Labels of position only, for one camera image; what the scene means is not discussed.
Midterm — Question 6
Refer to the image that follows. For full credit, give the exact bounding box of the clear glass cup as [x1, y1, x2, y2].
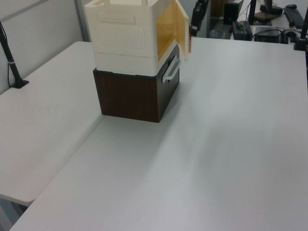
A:
[209, 30, 227, 39]

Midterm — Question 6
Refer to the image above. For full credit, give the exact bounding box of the dark brown wooden drawer box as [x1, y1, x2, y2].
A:
[92, 45, 181, 124]

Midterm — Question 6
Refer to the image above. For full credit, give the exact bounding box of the cream plastic cabinet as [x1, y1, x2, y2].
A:
[84, 0, 181, 75]

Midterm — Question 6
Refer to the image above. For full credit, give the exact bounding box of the black device with green light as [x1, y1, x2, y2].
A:
[231, 21, 254, 41]

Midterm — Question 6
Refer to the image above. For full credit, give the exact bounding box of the flat black electronics box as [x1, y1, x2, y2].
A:
[254, 26, 290, 44]

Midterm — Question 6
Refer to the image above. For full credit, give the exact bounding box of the black computer case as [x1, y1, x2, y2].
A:
[223, 0, 244, 25]

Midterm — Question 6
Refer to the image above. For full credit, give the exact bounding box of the thin copper strip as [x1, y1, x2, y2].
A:
[188, 23, 193, 53]

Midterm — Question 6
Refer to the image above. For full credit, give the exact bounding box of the grey metal partition post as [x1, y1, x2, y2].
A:
[74, 0, 89, 42]

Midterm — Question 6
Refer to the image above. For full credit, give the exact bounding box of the white drawer handle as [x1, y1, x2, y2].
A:
[162, 54, 181, 84]

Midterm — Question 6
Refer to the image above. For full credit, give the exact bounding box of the round black stand base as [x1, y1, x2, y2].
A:
[259, 0, 283, 15]

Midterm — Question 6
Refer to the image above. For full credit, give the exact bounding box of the black monitor stand pole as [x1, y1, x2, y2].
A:
[248, 0, 257, 25]

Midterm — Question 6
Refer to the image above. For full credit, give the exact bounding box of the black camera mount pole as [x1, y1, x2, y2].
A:
[292, 14, 308, 51]
[0, 20, 30, 89]

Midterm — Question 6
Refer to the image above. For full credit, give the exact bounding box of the black upright device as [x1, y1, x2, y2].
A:
[192, 0, 208, 37]

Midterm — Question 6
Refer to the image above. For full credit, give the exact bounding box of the cream cabinet door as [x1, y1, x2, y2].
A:
[171, 0, 190, 62]

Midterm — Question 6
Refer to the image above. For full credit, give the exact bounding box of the black keyboard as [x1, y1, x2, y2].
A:
[283, 7, 305, 29]

